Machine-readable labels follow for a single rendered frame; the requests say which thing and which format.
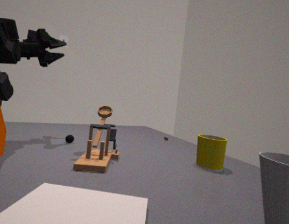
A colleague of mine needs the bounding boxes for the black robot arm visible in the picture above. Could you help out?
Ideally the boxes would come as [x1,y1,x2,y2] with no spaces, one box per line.
[0,18,38,106]

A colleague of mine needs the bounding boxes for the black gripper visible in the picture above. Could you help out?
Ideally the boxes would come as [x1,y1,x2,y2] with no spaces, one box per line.
[20,28,66,67]

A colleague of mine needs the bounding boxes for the black ball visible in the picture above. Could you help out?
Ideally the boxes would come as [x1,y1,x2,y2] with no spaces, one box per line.
[65,135,75,143]

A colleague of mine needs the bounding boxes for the yellow cylindrical cup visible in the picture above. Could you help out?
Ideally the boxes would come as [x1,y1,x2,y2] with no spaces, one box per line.
[196,134,227,172]

